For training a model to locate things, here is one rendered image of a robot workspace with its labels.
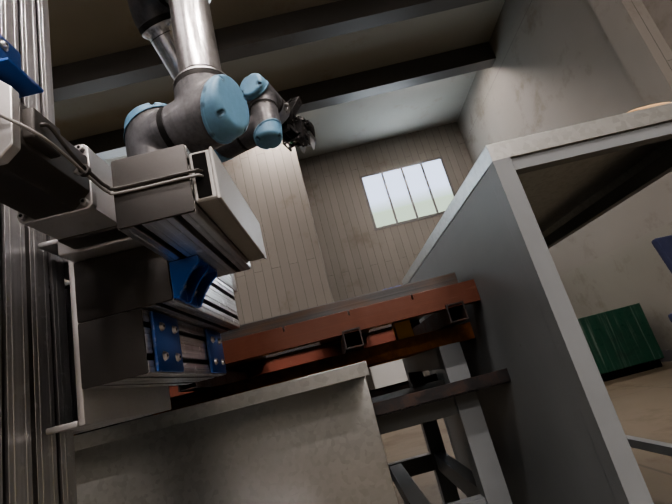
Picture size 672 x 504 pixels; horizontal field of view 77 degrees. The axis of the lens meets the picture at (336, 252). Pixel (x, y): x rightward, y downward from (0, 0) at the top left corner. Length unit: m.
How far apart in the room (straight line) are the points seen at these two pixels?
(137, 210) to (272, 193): 6.50
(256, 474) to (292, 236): 5.72
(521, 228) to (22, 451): 0.88
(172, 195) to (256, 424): 0.73
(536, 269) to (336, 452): 0.62
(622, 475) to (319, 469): 0.61
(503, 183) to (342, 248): 7.11
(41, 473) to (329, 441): 0.63
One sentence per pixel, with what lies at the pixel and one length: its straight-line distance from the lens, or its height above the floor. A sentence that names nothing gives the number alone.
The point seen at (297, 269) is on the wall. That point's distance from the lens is 6.51.
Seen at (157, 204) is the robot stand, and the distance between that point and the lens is 0.52.
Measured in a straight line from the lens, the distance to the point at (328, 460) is 1.12.
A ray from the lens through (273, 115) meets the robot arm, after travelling 1.16.
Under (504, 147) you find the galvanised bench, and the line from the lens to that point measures 1.00.
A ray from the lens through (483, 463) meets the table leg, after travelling 1.26.
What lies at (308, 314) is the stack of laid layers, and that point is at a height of 0.85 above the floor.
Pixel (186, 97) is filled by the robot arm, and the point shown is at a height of 1.22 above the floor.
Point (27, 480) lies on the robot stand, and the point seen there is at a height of 0.63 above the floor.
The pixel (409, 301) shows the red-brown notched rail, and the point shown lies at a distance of 1.18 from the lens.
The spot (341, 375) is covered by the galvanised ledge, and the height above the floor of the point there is 0.66.
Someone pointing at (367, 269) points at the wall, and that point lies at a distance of 7.88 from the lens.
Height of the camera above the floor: 0.65
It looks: 17 degrees up
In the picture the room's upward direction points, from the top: 14 degrees counter-clockwise
